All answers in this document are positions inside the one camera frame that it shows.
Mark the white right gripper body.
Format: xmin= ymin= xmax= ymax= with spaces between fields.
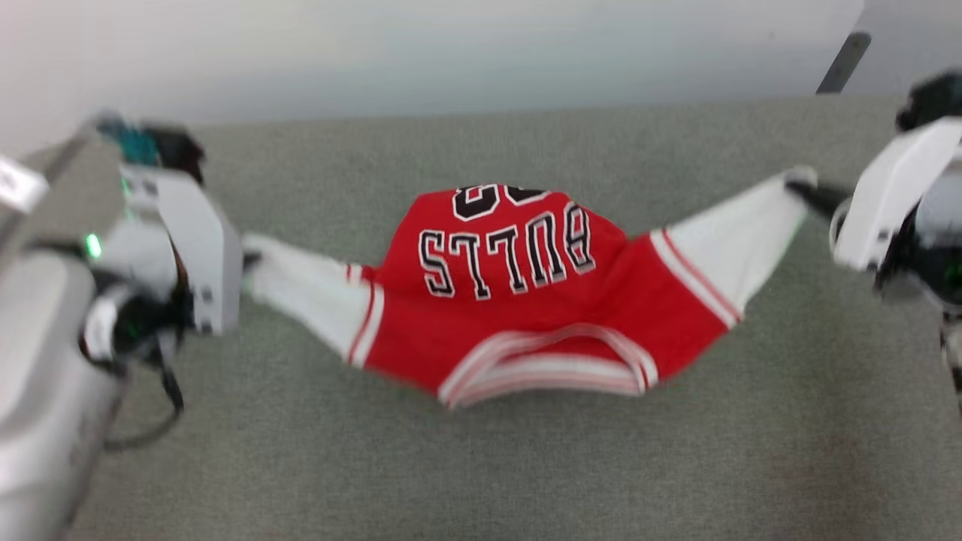
xmin=830 ymin=116 xmax=962 ymax=272

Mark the dark grey slanted bar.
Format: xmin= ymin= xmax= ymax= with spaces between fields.
xmin=816 ymin=30 xmax=873 ymax=95

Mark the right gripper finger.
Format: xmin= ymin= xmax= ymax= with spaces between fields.
xmin=785 ymin=181 xmax=855 ymax=219

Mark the red white Bulls jersey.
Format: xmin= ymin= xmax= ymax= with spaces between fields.
xmin=242 ymin=167 xmax=818 ymax=411

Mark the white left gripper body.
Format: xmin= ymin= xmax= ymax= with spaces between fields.
xmin=84 ymin=167 xmax=244 ymax=359

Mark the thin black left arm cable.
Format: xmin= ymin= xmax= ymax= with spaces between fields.
xmin=104 ymin=349 xmax=186 ymax=453

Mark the white panel with screws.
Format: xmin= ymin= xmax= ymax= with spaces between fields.
xmin=842 ymin=0 xmax=962 ymax=98

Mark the grey fabric sofa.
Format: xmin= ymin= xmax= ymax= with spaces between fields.
xmin=68 ymin=94 xmax=962 ymax=541

